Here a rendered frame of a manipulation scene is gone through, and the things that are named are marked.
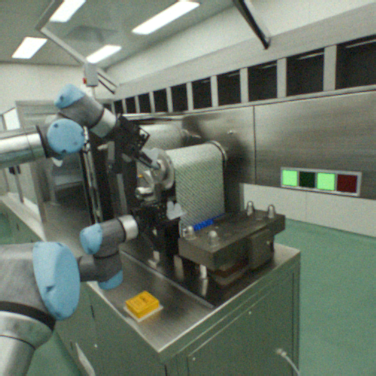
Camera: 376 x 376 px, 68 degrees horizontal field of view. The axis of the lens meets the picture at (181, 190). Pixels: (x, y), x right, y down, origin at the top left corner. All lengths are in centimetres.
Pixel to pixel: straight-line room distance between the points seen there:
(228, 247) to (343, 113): 51
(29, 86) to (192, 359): 613
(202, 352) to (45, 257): 55
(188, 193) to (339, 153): 49
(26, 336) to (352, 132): 88
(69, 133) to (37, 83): 596
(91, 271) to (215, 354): 42
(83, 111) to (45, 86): 583
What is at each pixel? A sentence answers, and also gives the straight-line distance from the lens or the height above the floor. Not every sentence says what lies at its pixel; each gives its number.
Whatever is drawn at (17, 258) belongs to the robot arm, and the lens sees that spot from 47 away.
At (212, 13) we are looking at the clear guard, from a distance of 112.
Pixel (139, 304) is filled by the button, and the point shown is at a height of 92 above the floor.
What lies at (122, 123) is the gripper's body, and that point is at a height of 142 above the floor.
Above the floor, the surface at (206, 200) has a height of 111.
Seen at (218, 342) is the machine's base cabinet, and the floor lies 79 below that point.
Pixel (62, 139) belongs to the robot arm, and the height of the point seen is 139.
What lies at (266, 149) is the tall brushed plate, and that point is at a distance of 107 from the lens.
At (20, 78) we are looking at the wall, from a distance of 653.
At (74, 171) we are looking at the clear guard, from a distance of 187.
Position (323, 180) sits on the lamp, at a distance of 98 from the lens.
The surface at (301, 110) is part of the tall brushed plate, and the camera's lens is 100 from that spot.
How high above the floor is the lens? 140
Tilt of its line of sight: 14 degrees down
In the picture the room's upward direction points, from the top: 5 degrees counter-clockwise
